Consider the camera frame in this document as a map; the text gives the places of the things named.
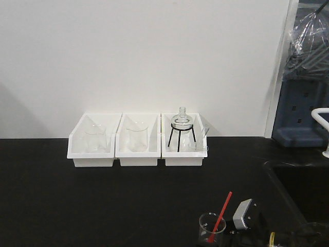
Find white storage bin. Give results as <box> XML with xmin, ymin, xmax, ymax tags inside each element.
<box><xmin>115</xmin><ymin>113</ymin><xmax>161</xmax><ymax>167</ymax></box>
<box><xmin>67</xmin><ymin>113</ymin><xmax>122</xmax><ymax>167</ymax></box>
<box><xmin>161</xmin><ymin>113</ymin><xmax>208</xmax><ymax>166</ymax></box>

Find white middle storage bin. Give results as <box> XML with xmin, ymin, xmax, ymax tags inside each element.
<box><xmin>115</xmin><ymin>113</ymin><xmax>161</xmax><ymax>167</ymax></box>

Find black wire tripod stand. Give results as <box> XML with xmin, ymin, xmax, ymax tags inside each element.
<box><xmin>167</xmin><ymin>123</ymin><xmax>196</xmax><ymax>152</ymax></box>

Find white lab faucet green valves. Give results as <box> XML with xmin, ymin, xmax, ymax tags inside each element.
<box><xmin>310</xmin><ymin>108</ymin><xmax>329</xmax><ymax>158</ymax></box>

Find glass beaker in middle bin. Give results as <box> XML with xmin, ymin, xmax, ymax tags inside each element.
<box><xmin>126</xmin><ymin>121</ymin><xmax>148</xmax><ymax>152</ymax></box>

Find red plastic stirring spatula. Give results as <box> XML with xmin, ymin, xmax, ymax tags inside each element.
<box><xmin>207</xmin><ymin>191</ymin><xmax>233</xmax><ymax>243</ymax></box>

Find clear plastic bag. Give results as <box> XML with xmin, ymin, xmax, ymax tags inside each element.
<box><xmin>284</xmin><ymin>1</ymin><xmax>328</xmax><ymax>81</ymax></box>

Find white left storage bin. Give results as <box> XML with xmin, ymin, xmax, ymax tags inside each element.
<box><xmin>67</xmin><ymin>113</ymin><xmax>122</xmax><ymax>167</ymax></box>

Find small glass beaker right bin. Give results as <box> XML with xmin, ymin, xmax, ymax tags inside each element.
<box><xmin>189</xmin><ymin>124</ymin><xmax>210</xmax><ymax>152</ymax></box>

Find clear glass beaker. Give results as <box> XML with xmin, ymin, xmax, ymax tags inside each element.
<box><xmin>197</xmin><ymin>213</ymin><xmax>226</xmax><ymax>246</ymax></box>

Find glass beaker in left bin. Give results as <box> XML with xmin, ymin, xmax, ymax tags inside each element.
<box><xmin>84</xmin><ymin>123</ymin><xmax>107</xmax><ymax>153</ymax></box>

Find white right storage bin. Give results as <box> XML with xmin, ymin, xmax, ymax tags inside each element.
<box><xmin>161</xmin><ymin>113</ymin><xmax>208</xmax><ymax>166</ymax></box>

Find round glass flask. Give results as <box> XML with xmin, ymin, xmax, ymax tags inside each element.
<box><xmin>171</xmin><ymin>107</ymin><xmax>193</xmax><ymax>130</ymax></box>

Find blue grey pegboard drying rack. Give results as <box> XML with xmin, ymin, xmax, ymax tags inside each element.
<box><xmin>272</xmin><ymin>80</ymin><xmax>328</xmax><ymax>147</ymax></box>

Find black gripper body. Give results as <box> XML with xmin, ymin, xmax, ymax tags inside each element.
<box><xmin>223</xmin><ymin>203</ymin><xmax>308</xmax><ymax>246</ymax></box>

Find black sink basin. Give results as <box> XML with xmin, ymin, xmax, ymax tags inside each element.
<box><xmin>263</xmin><ymin>161</ymin><xmax>328</xmax><ymax>246</ymax></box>

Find glass beaker in bin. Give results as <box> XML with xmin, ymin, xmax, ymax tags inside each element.
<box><xmin>84</xmin><ymin>123</ymin><xmax>107</xmax><ymax>153</ymax></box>
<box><xmin>126</xmin><ymin>121</ymin><xmax>148</xmax><ymax>152</ymax></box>

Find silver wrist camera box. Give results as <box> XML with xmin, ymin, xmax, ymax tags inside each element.
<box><xmin>232</xmin><ymin>199</ymin><xmax>252</xmax><ymax>230</ymax></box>

